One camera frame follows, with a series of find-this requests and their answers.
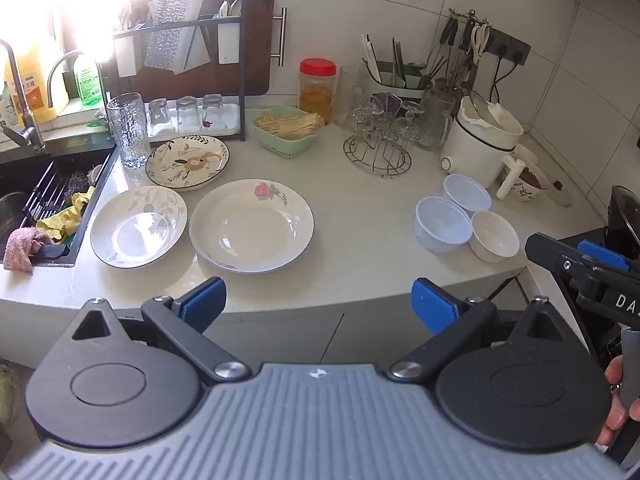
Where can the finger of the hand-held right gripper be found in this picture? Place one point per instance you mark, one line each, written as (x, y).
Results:
(555, 257)
(602, 255)

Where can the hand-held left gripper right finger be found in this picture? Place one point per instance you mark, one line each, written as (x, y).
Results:
(432, 306)

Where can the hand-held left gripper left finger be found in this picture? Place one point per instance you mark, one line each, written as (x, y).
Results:
(202, 301)

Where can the white ceramic bowl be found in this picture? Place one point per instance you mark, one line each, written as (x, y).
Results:
(495, 237)

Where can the pale blue plastic bowl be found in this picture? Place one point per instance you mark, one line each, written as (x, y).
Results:
(467, 192)
(442, 225)

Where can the white plate pink flower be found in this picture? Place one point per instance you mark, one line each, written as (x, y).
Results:
(250, 227)

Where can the white plate grey leaves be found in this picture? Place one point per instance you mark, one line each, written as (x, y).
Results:
(137, 227)

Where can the brown flower floral plate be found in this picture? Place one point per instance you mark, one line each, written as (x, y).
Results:
(187, 162)

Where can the person's right hand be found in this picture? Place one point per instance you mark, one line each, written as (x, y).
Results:
(614, 420)

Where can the black kitchen appliance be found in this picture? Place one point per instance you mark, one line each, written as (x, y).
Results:
(625, 215)

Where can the glass pot lid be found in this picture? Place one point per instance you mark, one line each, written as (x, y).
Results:
(561, 192)

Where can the deer print ceramic bowl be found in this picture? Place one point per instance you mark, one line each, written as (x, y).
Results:
(532, 182)

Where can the grey base cabinet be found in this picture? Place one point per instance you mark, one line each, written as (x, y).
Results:
(300, 330)

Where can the plain white bowl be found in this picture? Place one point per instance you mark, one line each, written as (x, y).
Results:
(527, 154)

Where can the white electric cooker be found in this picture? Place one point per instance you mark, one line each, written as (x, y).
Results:
(475, 152)

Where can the yellow cloth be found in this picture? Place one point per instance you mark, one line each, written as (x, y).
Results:
(60, 220)

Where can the steel wool scrubber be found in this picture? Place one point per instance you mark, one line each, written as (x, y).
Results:
(79, 182)

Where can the green plastic basket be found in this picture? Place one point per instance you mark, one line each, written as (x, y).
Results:
(285, 145)

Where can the white drip tray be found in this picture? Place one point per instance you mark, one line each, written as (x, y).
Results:
(230, 120)

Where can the tall textured glass tumbler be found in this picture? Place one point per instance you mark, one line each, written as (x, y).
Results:
(129, 130)

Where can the pink cloth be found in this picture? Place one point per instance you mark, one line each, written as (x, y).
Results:
(22, 252)

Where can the sink drain rack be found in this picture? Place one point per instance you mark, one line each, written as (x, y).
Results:
(50, 190)

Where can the small clear glass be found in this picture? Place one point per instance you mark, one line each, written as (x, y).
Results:
(212, 108)
(158, 112)
(186, 110)

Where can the clear stemmed glass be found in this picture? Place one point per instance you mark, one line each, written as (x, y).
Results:
(409, 112)
(365, 110)

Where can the pile of thin wooden sticks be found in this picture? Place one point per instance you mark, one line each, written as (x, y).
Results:
(290, 125)

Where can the black kitchen sink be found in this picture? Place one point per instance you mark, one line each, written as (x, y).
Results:
(60, 152)

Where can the steel pot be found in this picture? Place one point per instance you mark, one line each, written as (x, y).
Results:
(12, 215)

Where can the purple stemmed glass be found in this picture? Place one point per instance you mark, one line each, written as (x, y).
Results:
(387, 101)

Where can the yellow green plastic bag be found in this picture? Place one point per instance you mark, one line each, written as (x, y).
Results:
(7, 395)

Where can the black dish rack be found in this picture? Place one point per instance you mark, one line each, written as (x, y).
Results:
(244, 85)

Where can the tall clear glass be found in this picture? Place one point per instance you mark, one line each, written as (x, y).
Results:
(350, 95)

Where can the hanging kitchen utensils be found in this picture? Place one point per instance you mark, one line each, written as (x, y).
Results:
(452, 55)

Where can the green cutlery drainer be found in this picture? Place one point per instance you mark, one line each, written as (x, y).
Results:
(407, 80)

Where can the red lid glass jar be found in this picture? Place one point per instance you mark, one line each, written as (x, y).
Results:
(317, 90)

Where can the dark chopstick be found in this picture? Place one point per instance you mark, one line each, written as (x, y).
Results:
(398, 62)

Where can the green dish soap bottle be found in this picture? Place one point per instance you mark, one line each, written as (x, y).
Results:
(89, 82)

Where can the white cutlery cup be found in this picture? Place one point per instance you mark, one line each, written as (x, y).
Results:
(125, 57)
(229, 40)

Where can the steel kitchen faucet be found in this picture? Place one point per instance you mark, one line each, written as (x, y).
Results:
(20, 110)

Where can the yellow detergent bottle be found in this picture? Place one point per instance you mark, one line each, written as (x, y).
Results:
(35, 90)

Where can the brown wooden cutting board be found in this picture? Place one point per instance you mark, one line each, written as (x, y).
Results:
(257, 35)

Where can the patterned glass cutting board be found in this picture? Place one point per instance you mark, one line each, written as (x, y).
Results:
(172, 30)

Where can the slim curved steel faucet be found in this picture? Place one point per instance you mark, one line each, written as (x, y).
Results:
(57, 70)

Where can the black wall socket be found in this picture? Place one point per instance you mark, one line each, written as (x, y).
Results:
(510, 47)

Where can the metal utensil hook rail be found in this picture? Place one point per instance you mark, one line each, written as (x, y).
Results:
(470, 15)

